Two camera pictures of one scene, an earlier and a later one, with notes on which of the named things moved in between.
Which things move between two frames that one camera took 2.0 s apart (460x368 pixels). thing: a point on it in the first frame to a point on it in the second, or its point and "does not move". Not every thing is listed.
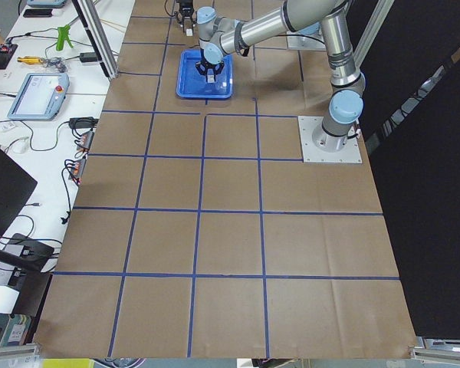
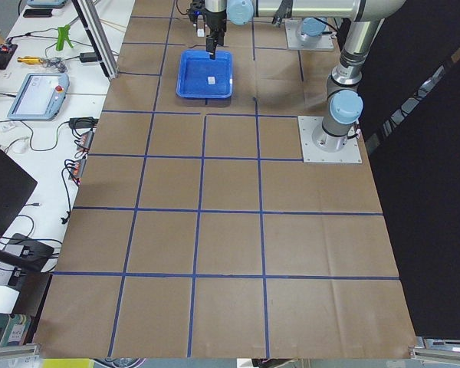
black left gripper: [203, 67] to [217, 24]
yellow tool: [31, 60] does not move
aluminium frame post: [87, 10] does not move
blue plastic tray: [191, 83] does not move
